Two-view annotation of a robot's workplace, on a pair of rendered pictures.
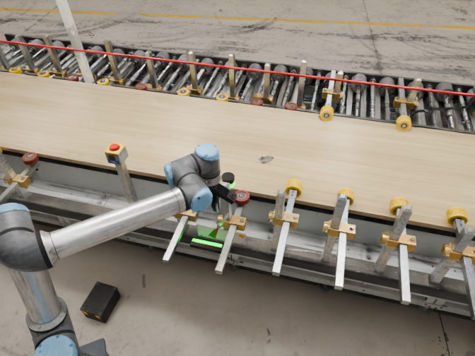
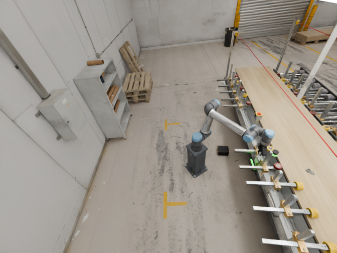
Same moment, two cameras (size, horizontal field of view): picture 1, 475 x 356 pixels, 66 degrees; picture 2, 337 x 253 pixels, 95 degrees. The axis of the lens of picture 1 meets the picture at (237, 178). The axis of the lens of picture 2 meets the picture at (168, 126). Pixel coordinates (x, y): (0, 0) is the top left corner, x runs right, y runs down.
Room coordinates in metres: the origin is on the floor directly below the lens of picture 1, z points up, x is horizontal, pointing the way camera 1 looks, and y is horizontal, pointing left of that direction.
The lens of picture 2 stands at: (-0.01, -0.79, 2.57)
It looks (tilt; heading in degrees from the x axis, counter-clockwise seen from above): 43 degrees down; 86
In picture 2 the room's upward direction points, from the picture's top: 8 degrees counter-clockwise
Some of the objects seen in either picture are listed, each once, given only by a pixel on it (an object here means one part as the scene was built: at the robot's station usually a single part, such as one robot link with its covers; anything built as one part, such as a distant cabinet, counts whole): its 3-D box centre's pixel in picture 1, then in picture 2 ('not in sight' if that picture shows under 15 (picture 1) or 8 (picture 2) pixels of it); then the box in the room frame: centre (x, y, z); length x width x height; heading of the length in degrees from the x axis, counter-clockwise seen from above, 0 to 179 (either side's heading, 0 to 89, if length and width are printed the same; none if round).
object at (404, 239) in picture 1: (397, 241); (299, 242); (0.90, -0.69, 0.95); 0.14 x 0.06 x 0.05; 74
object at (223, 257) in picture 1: (232, 233); (258, 167); (1.04, 0.04, 0.84); 0.43 x 0.03 x 0.04; 164
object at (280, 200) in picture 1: (278, 225); (272, 183); (1.05, -0.18, 0.89); 0.04 x 0.04 x 0.48; 74
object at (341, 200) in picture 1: (333, 231); (284, 206); (0.98, -0.42, 0.93); 0.04 x 0.04 x 0.48; 74
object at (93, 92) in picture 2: not in sight; (110, 101); (-0.99, 2.28, 0.78); 0.90 x 0.45 x 1.55; 80
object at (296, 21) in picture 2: not in sight; (285, 49); (2.89, 2.21, 1.25); 0.15 x 0.08 x 1.10; 74
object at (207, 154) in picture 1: (207, 160); (268, 135); (1.05, 0.12, 1.32); 0.10 x 0.09 x 0.12; 121
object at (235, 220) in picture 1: (232, 221); (264, 166); (1.11, 0.03, 0.85); 0.14 x 0.06 x 0.05; 74
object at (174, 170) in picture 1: (182, 171); (257, 130); (0.98, 0.21, 1.32); 0.12 x 0.12 x 0.09; 31
